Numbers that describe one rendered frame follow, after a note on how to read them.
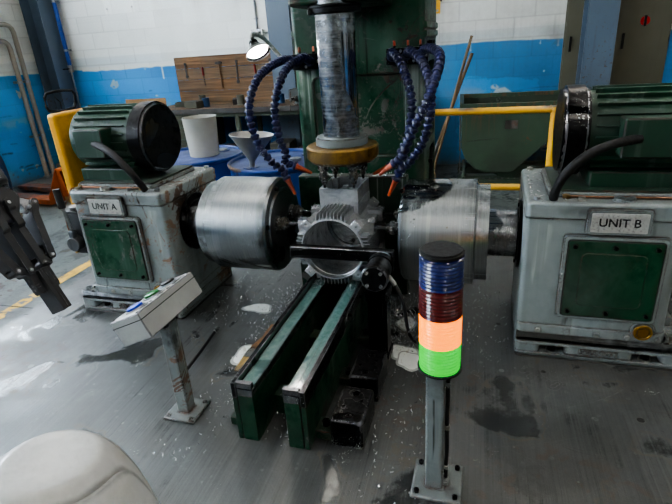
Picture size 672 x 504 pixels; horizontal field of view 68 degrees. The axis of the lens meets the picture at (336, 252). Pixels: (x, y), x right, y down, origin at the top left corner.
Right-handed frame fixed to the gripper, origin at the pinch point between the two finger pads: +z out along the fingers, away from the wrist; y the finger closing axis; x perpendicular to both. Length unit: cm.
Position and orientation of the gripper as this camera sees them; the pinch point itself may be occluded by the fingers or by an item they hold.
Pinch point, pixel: (49, 290)
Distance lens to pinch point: 87.6
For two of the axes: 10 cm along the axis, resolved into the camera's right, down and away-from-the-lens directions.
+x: -8.5, 3.2, 4.2
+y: 2.8, -3.9, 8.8
